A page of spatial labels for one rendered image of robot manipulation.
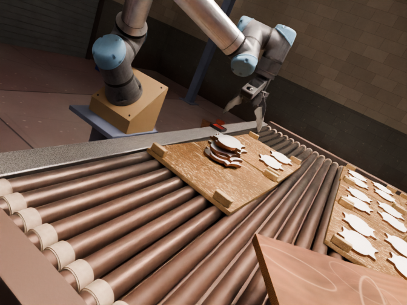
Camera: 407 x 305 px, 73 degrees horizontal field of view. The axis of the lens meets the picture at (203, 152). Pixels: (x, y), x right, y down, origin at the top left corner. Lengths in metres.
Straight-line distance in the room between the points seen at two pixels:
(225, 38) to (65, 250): 0.65
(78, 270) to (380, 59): 6.15
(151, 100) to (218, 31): 0.45
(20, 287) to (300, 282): 0.40
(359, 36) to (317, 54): 0.78
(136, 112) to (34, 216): 0.65
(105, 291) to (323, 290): 0.35
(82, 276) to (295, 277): 0.34
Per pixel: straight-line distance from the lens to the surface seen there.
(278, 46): 0.99
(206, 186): 0.83
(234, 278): 0.62
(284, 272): 0.50
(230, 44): 0.85
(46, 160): 0.76
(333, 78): 6.31
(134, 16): 1.07
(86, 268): 0.52
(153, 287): 0.53
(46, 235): 0.56
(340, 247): 0.96
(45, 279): 0.46
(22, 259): 0.49
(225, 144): 0.99
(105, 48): 1.07
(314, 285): 0.53
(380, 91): 6.27
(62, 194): 0.67
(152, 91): 1.19
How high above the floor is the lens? 1.31
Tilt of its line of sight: 21 degrees down
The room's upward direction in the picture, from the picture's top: 24 degrees clockwise
